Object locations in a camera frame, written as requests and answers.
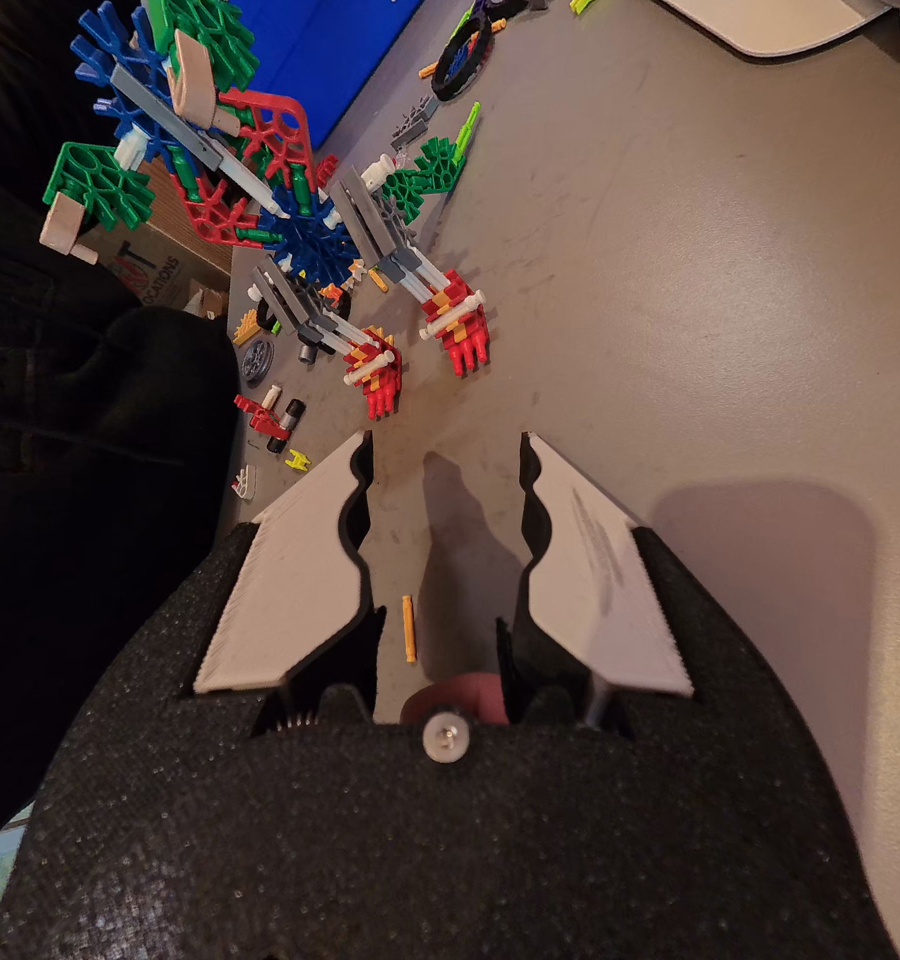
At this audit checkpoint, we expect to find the blue plastic bin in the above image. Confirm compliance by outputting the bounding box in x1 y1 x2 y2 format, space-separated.
228 0 427 147

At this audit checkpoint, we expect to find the dark grey connector piece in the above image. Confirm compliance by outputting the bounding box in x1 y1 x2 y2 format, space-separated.
390 96 439 150

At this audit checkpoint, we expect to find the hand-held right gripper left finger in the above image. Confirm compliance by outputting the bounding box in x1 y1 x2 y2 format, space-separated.
192 429 387 725

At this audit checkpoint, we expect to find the printed cardboard box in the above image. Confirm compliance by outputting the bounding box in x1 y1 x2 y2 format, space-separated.
82 225 232 320

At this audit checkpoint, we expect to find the white monitor stand base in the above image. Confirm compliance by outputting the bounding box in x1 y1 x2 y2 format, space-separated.
656 0 882 60

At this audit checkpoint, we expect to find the large black toy tyre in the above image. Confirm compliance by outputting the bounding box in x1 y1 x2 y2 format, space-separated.
429 13 494 103

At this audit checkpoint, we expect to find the person's right hand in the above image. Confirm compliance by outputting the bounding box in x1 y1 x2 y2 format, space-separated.
399 672 511 725

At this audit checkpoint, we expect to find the grey wheel hub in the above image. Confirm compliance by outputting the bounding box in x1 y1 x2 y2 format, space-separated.
241 339 277 387

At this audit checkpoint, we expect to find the green fan connector assembly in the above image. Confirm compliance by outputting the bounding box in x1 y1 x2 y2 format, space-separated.
360 101 482 222

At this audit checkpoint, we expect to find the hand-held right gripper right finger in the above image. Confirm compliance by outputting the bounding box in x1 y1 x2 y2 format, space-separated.
495 431 694 729

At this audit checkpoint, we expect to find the red toy piece assembly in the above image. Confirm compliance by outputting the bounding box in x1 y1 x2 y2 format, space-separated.
234 384 307 455

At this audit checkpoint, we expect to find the colourful construction toy model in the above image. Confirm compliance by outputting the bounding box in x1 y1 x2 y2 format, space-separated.
39 0 490 421

